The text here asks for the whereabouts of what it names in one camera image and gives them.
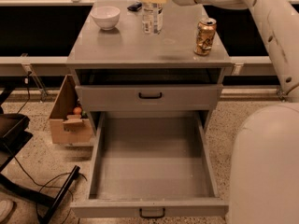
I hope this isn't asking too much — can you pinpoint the clear plastic bottle white cap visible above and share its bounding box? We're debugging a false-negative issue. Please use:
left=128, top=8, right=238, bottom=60
left=142, top=3, right=163, bottom=35

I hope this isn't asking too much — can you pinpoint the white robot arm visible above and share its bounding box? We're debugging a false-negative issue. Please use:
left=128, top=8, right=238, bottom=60
left=140, top=0, right=299, bottom=224

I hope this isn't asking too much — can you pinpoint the grey drawer cabinet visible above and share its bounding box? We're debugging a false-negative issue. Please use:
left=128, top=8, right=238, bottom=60
left=67, top=0, right=231, bottom=125

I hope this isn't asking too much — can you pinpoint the closed grey upper drawer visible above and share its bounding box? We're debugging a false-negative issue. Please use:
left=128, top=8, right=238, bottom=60
left=76, top=85, right=222, bottom=111

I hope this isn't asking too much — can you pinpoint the open grey middle drawer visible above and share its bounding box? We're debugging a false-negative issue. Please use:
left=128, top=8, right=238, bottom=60
left=71, top=111, right=228, bottom=218

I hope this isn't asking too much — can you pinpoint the black flat device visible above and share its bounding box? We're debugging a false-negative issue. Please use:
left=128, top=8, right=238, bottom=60
left=127, top=2, right=142, bottom=12

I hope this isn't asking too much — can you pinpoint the gold soda can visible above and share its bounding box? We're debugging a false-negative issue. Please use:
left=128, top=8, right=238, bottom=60
left=194, top=18, right=217, bottom=56

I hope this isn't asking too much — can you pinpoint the white ceramic bowl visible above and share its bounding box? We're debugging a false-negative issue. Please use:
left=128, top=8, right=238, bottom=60
left=91, top=6, right=121, bottom=30

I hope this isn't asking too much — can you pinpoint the grey railing beam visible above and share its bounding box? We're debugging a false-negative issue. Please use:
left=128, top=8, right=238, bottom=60
left=0, top=56, right=276, bottom=77

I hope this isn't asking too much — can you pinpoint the orange fruit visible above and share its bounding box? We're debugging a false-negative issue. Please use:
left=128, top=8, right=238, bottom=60
left=73, top=106, right=82, bottom=115

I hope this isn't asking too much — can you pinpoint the cardboard box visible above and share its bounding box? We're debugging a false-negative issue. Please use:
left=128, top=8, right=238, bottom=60
left=49, top=75, right=93, bottom=146

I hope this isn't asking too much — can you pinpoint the white shoe tip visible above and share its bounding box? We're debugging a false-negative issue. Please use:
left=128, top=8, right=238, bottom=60
left=0, top=200, right=14, bottom=224

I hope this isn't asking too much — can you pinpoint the black upper drawer handle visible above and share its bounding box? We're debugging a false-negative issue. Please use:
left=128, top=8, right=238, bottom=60
left=138, top=92, right=163, bottom=100

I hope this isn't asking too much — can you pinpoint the black drawer handle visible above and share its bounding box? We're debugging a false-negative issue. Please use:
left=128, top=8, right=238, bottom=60
left=139, top=207, right=165, bottom=219
left=138, top=92, right=163, bottom=100

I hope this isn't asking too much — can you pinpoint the black chair frame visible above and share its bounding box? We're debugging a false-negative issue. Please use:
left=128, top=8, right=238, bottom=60
left=1, top=91, right=73, bottom=224

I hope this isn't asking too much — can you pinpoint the black lower drawer handle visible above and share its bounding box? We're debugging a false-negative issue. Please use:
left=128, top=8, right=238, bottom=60
left=139, top=207, right=165, bottom=219

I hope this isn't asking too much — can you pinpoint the black floor cable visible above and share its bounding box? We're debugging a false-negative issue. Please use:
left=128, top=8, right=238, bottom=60
left=0, top=71, right=88, bottom=224

